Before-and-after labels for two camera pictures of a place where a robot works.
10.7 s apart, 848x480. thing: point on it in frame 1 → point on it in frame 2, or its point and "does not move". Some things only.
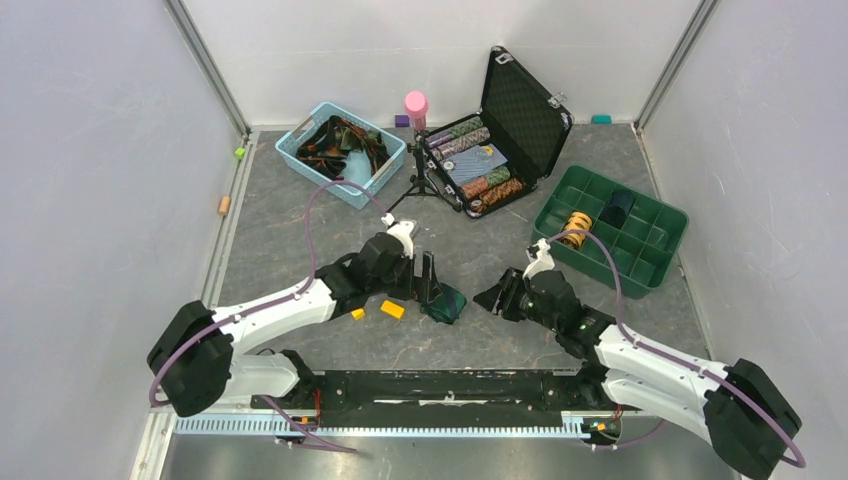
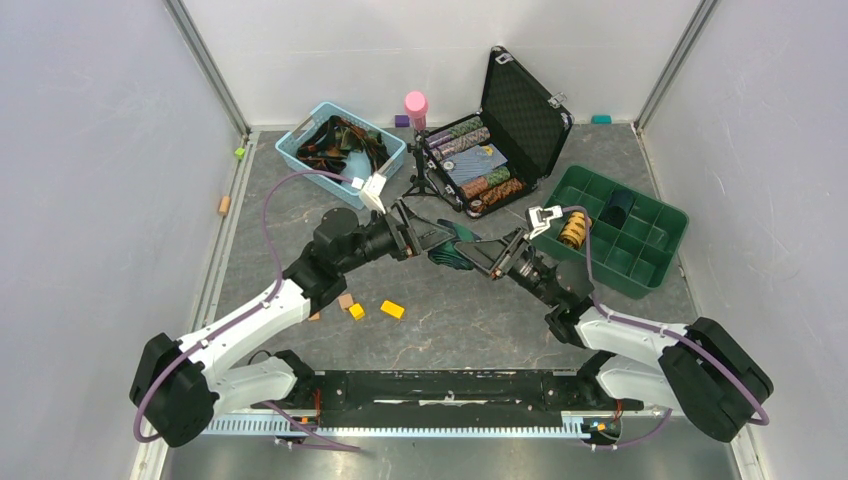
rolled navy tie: (617, 207) does not move
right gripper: (499, 298) → (496, 255)
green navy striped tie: (447, 307) → (447, 254)
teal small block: (601, 119) does not move
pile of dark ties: (328, 150) does not move
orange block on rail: (225, 204) does not move
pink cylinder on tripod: (416, 107) does not move
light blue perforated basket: (333, 144) does not move
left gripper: (422, 289) → (414, 235)
